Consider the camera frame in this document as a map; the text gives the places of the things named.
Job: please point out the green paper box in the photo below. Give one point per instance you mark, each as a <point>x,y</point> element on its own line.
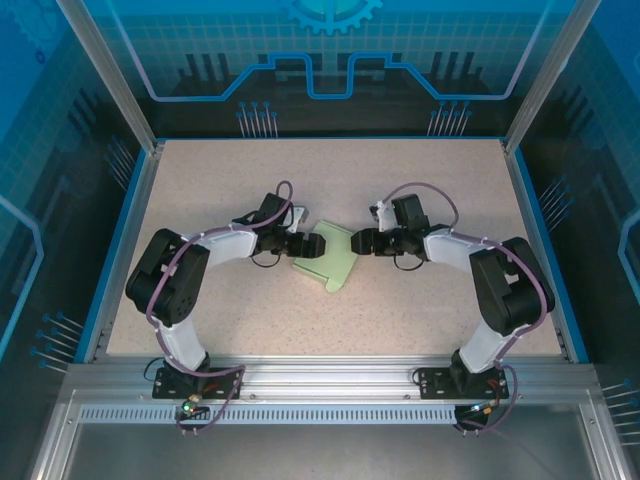
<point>332,265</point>

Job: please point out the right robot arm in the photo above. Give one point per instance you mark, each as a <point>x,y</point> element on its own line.
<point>510,295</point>

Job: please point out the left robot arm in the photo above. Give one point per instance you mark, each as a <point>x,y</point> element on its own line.
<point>165,285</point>

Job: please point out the blue table side strip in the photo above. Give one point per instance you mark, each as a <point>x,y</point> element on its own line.
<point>549,250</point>
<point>116,250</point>

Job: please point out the grey metal floor panel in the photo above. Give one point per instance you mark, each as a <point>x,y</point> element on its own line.
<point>325,455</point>

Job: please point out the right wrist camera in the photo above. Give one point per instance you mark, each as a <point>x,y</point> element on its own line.
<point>384,215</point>

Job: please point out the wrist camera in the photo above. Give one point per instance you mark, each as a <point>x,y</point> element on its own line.
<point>300,216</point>
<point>384,215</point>

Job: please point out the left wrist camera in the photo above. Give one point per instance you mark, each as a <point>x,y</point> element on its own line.
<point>300,216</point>

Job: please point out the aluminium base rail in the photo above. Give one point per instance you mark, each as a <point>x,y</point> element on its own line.
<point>325,375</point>

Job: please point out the aluminium table side rail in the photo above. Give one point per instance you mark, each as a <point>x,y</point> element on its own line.
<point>129,250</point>
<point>537,250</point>

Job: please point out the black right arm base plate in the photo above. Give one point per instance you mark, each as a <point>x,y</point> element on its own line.
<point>435,385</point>

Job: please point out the aluminium frame post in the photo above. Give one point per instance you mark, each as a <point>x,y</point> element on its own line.
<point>119,85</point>
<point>542,85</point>

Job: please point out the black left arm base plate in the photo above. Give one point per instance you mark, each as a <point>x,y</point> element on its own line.
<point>170,385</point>

